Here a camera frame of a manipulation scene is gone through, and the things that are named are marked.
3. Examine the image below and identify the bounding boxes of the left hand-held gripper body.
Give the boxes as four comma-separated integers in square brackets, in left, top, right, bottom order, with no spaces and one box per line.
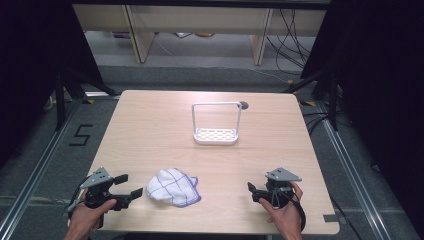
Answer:
[79,166,133,212]

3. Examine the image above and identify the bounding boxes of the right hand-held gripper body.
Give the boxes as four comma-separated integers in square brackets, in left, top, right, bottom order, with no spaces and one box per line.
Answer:
[252,167,303,210]

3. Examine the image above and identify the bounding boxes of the white checked dish cloth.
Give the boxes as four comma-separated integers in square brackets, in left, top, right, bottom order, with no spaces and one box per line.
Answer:
[145,167,203,209]

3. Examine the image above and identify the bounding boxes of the white wire towel rack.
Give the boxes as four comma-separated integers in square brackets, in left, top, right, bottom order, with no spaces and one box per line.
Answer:
[191,101,243,146]

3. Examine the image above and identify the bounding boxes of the person's right hand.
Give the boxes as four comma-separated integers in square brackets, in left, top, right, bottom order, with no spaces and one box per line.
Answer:
[259,181,305,235]

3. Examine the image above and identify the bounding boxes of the person's left hand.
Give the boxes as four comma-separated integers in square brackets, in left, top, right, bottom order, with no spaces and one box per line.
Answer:
[66,198,118,240]

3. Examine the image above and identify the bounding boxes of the black metal stand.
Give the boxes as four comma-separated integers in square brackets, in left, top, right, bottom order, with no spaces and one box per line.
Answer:
[54,65,118,132]
[283,65,342,132]

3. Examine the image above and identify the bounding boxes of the black curtain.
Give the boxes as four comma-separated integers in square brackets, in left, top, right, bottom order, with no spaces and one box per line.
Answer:
[0,0,105,169]
[299,0,424,231]

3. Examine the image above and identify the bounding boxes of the beige wooden desk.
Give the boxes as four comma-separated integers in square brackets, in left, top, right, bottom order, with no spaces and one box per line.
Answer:
[72,3,328,66]

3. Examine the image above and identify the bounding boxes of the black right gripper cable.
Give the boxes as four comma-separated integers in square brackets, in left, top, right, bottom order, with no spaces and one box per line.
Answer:
[289,190,307,233]

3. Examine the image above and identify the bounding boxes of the grey cable connector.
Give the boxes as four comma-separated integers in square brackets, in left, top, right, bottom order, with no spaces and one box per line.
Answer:
[66,198,85,214]

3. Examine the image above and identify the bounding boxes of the aluminium floor rail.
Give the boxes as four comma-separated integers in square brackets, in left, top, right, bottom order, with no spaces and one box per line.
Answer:
[315,99,395,240]
[0,96,85,240]

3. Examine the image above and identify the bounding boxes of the black cables beside table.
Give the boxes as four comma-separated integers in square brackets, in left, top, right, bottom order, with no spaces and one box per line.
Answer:
[300,110,332,135]

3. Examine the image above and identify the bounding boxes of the white floor cable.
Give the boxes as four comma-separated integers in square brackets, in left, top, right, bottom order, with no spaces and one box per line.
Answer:
[245,67,292,85]

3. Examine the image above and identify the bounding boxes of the bundle of black floor cables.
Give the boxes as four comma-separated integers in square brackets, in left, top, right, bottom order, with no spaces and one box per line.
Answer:
[265,9,318,75]

